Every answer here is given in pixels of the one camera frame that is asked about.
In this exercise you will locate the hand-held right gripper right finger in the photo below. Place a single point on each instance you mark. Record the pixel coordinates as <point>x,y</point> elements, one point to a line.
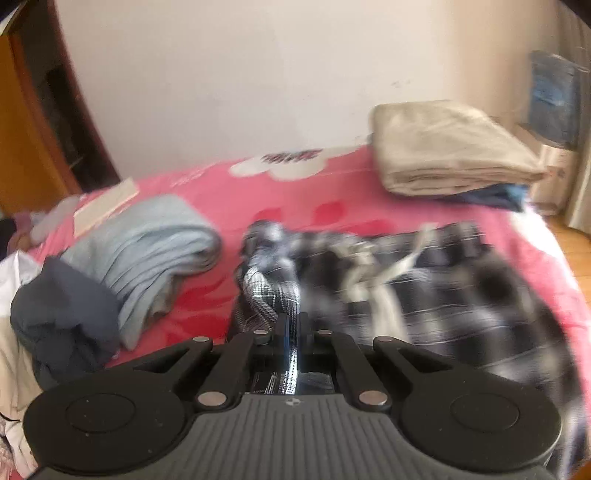
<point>323,344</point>

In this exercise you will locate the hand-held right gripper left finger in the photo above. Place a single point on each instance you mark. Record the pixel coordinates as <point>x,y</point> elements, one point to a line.
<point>270,341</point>

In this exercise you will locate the black white plaid pants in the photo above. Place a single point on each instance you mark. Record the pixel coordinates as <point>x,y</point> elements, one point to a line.
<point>438,295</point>

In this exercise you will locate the pink floral blanket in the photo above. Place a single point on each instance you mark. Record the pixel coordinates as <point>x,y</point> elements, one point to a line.
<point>300,194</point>

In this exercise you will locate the pale blue ribbed garment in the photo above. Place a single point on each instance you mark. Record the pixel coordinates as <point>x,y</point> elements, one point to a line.
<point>147,249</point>

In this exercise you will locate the dark navy garment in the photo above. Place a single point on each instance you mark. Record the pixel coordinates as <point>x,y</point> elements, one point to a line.
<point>60,318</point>

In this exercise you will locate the folded dark blue garment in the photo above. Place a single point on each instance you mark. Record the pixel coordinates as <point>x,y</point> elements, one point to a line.
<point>498,196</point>

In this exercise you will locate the folded beige garment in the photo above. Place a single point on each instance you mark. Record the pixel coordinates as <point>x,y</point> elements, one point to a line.
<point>438,143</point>

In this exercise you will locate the cream sweater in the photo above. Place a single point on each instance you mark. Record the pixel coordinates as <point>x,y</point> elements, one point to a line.
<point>14,360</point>

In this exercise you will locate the white water dispenser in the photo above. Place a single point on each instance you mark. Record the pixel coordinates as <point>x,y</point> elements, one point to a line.
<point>549,184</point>

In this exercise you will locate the wooden wardrobe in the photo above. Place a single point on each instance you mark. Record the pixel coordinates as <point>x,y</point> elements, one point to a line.
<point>23,138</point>

